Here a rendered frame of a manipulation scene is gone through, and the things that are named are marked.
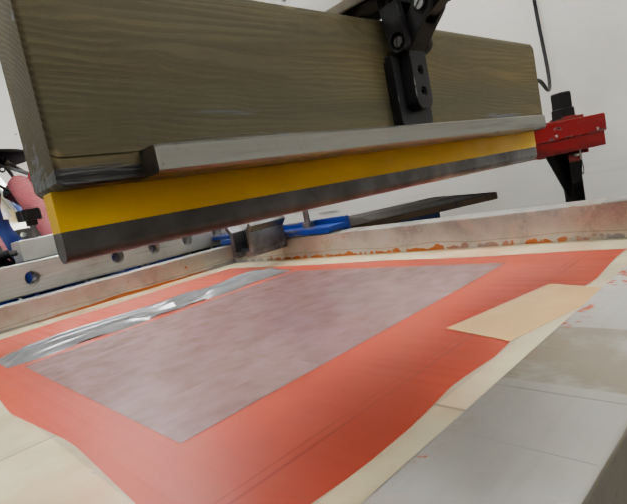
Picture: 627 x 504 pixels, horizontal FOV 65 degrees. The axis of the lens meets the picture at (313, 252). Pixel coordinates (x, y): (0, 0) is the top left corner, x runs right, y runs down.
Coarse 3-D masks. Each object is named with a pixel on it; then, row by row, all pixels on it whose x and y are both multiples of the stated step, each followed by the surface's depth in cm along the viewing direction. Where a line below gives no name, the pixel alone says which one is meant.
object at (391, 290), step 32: (512, 256) 48; (544, 256) 45; (576, 256) 42; (608, 256) 40; (192, 288) 71; (256, 288) 60; (288, 288) 55; (320, 288) 52; (352, 288) 48; (384, 288) 45; (416, 288) 43; (448, 288) 40; (480, 288) 38; (512, 288) 37; (384, 320) 35; (416, 320) 34; (448, 320) 32
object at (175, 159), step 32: (384, 128) 26; (416, 128) 28; (448, 128) 30; (480, 128) 33; (512, 128) 36; (160, 160) 17; (192, 160) 18; (224, 160) 19; (256, 160) 20; (288, 160) 23
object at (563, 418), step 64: (192, 256) 87; (256, 256) 88; (320, 256) 76; (0, 320) 67; (576, 320) 18; (512, 384) 14; (576, 384) 13; (448, 448) 12; (512, 448) 11; (576, 448) 11
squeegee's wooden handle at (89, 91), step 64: (0, 0) 16; (64, 0) 16; (128, 0) 18; (192, 0) 20; (64, 64) 16; (128, 64) 18; (192, 64) 20; (256, 64) 22; (320, 64) 25; (448, 64) 33; (512, 64) 39; (64, 128) 16; (128, 128) 18; (192, 128) 19; (256, 128) 22; (320, 128) 24
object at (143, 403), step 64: (64, 320) 67; (192, 320) 49; (256, 320) 43; (320, 320) 39; (0, 384) 40; (64, 384) 36; (128, 384) 33; (192, 384) 30; (256, 384) 28; (320, 384) 26; (384, 384) 24; (448, 384) 23; (128, 448) 23; (192, 448) 22; (256, 448) 21; (320, 448) 20; (384, 448) 19
